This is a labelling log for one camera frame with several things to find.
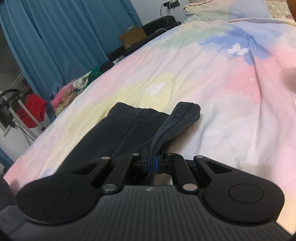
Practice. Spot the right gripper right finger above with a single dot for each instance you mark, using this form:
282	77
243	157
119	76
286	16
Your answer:
228	193

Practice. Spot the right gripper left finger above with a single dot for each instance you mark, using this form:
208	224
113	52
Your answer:
69	195

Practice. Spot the black sweatpants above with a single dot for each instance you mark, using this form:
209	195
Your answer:
130	130

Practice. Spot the pile of colourful clothes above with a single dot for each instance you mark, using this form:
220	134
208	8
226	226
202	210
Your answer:
70	91

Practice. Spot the red garment on steamer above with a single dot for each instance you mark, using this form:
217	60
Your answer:
36	106

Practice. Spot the garment steamer stand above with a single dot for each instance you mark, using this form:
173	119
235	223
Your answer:
11	100

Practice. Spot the pastel rainbow duvet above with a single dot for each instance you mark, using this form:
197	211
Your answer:
240	72

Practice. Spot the blue curtain right of window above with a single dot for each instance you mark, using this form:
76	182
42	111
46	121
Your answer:
54	42

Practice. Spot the black sofa bench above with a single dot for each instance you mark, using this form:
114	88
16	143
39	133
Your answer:
152	30

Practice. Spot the pastel pillow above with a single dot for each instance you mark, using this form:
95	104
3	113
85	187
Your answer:
225	10

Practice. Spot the wall socket with charger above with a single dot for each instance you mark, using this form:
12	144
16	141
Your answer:
170	5

